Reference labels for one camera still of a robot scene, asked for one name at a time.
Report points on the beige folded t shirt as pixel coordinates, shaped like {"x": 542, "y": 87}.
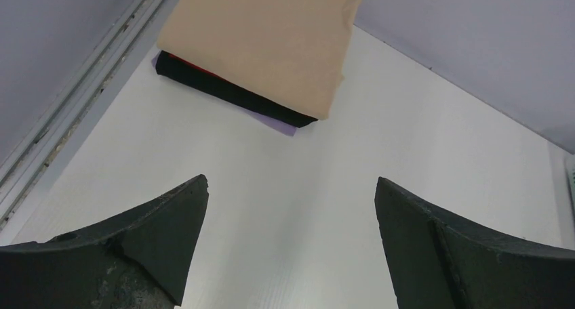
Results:
{"x": 290, "y": 52}

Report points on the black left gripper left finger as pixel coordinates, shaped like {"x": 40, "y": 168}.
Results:
{"x": 139, "y": 258}

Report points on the aluminium left frame rail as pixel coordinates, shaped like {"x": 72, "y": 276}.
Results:
{"x": 25, "y": 164}

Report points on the black folded t shirt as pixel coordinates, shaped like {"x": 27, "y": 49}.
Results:
{"x": 224, "y": 89}

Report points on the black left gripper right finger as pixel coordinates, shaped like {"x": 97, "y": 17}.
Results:
{"x": 438, "y": 259}

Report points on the purple folded t shirt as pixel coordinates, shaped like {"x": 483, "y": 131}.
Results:
{"x": 276, "y": 124}

